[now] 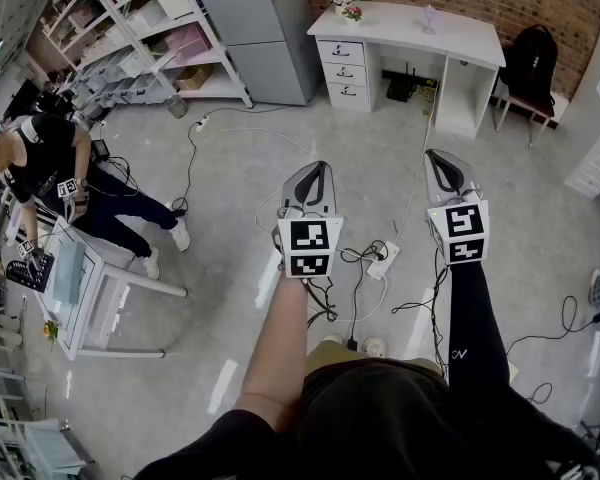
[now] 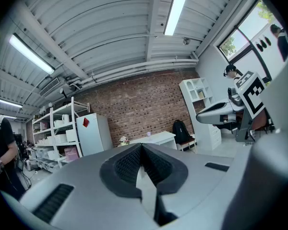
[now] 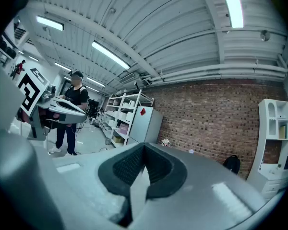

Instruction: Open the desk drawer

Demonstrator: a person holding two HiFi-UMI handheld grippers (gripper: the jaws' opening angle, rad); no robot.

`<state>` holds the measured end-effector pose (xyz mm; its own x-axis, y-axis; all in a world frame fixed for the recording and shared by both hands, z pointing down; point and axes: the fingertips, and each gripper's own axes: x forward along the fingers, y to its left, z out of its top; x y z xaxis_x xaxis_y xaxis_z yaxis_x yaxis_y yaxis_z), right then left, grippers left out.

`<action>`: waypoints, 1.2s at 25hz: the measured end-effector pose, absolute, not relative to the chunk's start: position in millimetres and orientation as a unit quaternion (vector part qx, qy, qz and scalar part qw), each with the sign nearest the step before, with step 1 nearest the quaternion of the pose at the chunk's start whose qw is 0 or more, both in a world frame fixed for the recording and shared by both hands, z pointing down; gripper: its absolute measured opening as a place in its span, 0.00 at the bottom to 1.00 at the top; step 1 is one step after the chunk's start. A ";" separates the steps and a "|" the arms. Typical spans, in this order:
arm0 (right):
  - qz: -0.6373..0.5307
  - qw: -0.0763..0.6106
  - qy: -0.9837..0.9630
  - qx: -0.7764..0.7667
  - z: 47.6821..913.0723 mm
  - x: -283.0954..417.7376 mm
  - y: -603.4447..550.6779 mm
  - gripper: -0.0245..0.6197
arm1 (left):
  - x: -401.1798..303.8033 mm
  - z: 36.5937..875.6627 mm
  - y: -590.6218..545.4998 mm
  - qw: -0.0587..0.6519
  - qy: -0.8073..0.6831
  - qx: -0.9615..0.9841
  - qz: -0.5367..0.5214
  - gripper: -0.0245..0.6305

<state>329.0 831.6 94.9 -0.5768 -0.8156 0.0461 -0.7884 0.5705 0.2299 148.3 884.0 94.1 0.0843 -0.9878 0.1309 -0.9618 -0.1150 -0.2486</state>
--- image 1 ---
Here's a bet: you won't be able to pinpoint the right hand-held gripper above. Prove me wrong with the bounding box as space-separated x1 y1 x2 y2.
423 149 491 267

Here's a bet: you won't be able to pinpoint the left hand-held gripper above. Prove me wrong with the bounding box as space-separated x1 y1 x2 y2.
277 160 345 281

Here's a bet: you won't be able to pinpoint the person's right forearm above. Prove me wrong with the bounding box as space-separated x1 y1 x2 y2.
447 260 511 394

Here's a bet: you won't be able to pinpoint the person's left forearm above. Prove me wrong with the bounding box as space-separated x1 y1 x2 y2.
239 266 312 434

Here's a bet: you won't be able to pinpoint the white desk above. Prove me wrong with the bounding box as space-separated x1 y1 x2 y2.
307 0 507 139

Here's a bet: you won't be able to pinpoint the black router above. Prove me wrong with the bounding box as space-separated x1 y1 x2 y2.
384 60 417 104

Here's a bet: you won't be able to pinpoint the chair with white legs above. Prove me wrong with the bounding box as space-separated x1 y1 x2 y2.
493 75 557 149

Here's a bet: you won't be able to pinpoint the black backpack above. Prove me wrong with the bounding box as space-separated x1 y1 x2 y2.
499 23 559 109

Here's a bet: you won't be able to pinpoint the person's khaki shorts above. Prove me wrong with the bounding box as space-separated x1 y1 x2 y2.
305 340 444 377

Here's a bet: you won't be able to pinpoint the cardboard box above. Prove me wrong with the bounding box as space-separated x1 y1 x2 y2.
174 63 216 92

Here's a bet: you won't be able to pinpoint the person's white right shoe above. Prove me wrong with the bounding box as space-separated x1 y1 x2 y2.
362 336 388 360

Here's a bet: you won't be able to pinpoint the grey refrigerator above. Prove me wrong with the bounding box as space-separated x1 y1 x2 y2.
184 0 326 107

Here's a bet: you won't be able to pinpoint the pink storage box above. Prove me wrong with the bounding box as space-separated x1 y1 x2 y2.
167 22 214 67

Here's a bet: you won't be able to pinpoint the white table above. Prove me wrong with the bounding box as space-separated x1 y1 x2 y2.
29 215 189 362

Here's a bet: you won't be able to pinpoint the person's black shirt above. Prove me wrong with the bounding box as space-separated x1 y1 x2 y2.
133 357 600 480

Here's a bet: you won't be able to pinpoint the white metal shelving rack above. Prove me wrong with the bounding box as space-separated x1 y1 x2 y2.
39 0 254 109

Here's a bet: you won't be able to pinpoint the teal box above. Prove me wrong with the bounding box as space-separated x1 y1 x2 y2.
52 241 87 305

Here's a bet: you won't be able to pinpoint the black mesh basket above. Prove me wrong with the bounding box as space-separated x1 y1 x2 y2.
4 250 56 294

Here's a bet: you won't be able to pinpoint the yellow flower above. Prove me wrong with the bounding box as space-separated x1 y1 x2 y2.
42 320 62 352

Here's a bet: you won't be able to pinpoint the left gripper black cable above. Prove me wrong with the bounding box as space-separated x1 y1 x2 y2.
303 276 340 325

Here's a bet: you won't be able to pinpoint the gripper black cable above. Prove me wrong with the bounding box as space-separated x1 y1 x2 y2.
391 247 454 384
303 276 340 325

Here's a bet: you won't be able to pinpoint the black floor cable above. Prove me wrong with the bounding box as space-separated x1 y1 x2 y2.
171 126 201 218
504 295 600 404

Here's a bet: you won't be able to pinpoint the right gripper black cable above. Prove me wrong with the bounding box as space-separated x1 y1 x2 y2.
391 247 454 384

